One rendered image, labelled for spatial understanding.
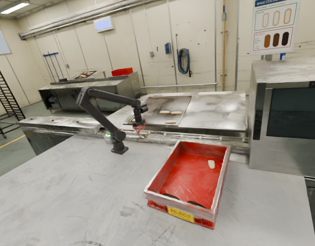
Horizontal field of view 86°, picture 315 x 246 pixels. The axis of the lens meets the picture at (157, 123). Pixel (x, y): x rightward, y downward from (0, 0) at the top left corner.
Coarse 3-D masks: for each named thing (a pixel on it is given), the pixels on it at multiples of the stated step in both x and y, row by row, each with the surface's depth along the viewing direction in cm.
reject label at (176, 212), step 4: (168, 208) 74; (172, 208) 73; (168, 212) 76; (172, 212) 74; (176, 212) 73; (180, 212) 72; (176, 216) 74; (180, 216) 73; (184, 216) 72; (188, 216) 70; (188, 220) 72; (192, 220) 70
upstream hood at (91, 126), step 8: (24, 120) 210; (32, 120) 205; (40, 120) 200; (48, 120) 195; (56, 120) 191; (64, 120) 187; (72, 120) 183; (80, 120) 179; (88, 120) 175; (48, 128) 186; (56, 128) 180; (64, 128) 173; (72, 128) 168; (80, 128) 162; (88, 128) 157; (96, 128) 158
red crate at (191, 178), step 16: (192, 160) 108; (208, 160) 105; (176, 176) 97; (192, 176) 95; (208, 176) 93; (160, 192) 89; (176, 192) 87; (192, 192) 85; (208, 192) 84; (160, 208) 79; (208, 208) 76; (208, 224) 68
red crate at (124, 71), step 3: (117, 69) 502; (120, 69) 501; (123, 69) 498; (126, 69) 495; (129, 69) 473; (132, 69) 488; (111, 72) 476; (114, 72) 473; (117, 72) 470; (120, 72) 467; (123, 72) 464; (126, 72) 460; (129, 72) 473; (114, 75) 477; (117, 75) 474
